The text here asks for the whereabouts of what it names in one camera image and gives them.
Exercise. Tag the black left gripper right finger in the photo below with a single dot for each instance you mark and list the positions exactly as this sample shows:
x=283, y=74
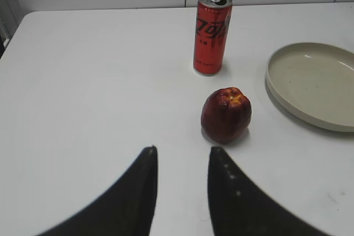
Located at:
x=238, y=206

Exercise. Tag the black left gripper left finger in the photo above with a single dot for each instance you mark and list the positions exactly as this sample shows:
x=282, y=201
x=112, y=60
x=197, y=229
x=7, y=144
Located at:
x=126, y=208

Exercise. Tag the beige ceramic plate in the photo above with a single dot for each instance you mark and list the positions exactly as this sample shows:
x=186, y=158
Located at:
x=314, y=82

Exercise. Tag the dark red apple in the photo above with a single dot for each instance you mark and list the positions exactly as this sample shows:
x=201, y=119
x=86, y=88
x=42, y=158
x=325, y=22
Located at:
x=225, y=115

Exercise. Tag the red soda can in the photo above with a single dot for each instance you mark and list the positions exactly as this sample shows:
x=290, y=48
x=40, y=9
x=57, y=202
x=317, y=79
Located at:
x=212, y=24

